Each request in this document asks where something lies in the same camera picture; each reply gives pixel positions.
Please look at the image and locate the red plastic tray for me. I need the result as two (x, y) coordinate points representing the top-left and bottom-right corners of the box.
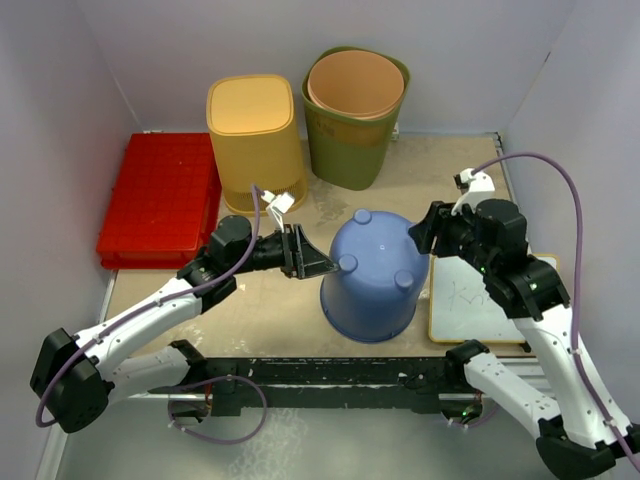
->
(96, 133), (221, 270)

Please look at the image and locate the small whiteboard with orange frame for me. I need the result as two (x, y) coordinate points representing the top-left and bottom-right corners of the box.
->
(428, 257), (548, 344)

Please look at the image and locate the blue plastic bucket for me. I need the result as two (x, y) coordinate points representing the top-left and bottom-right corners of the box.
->
(320, 209), (429, 343)

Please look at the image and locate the yellow ribbed waste basket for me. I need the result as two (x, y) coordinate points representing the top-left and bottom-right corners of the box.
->
(206, 74), (308, 215)

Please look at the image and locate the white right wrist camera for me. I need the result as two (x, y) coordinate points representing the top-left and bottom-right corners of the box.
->
(452, 168), (495, 215)

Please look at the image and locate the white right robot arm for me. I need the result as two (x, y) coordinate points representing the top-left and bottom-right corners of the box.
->
(409, 199), (639, 479)

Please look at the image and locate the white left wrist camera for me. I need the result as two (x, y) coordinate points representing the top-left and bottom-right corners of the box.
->
(261, 190), (295, 231)

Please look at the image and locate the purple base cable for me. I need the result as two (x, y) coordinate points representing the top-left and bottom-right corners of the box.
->
(167, 374), (269, 445)
(447, 399), (499, 431)

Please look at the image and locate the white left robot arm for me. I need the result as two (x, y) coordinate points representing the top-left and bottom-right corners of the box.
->
(30, 215), (339, 433)

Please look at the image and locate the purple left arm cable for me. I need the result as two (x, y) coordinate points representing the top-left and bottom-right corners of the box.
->
(35, 184), (266, 428)

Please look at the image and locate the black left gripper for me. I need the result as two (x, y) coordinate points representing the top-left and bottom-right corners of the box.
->
(230, 224), (338, 279)

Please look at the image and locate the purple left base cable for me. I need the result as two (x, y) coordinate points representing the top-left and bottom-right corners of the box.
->
(167, 374), (269, 445)

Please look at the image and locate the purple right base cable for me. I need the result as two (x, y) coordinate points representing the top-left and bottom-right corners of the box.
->
(447, 399), (499, 431)

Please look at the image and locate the pink inner bin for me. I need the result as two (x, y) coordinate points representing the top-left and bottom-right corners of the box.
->
(307, 50), (405, 120)

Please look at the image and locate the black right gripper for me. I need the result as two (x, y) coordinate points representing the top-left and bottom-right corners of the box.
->
(408, 198), (493, 273)

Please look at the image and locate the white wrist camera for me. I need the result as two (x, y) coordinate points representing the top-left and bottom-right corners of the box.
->
(261, 190), (295, 231)
(452, 168), (495, 215)

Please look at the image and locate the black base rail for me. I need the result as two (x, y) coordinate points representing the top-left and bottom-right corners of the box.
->
(151, 357), (474, 414)

